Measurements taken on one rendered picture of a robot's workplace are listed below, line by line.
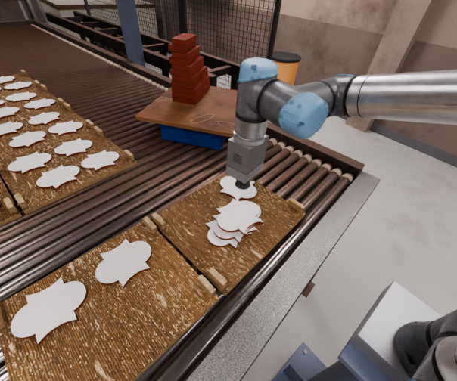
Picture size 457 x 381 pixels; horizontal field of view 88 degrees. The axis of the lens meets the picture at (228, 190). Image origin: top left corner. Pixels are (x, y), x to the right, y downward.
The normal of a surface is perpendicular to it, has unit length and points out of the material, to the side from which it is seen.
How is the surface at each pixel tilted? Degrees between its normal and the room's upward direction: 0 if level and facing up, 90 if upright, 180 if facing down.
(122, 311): 0
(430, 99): 86
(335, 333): 0
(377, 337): 1
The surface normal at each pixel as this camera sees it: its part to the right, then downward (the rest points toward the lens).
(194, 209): 0.06, -0.73
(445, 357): -0.66, -0.75
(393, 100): -0.81, 0.30
